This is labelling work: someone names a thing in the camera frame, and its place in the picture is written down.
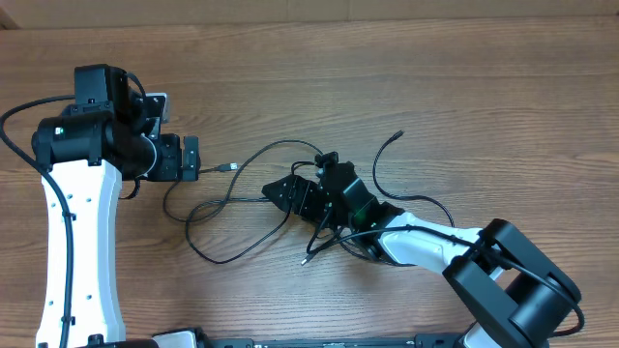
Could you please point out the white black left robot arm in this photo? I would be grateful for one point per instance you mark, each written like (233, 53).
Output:
(109, 134)

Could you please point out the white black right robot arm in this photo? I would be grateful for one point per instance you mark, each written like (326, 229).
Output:
(516, 294)

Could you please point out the brown cardboard wall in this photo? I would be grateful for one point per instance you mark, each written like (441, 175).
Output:
(60, 14)

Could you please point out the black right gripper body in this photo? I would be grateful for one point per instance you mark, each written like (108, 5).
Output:
(310, 204)

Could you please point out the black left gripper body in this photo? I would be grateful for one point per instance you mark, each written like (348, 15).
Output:
(168, 159)

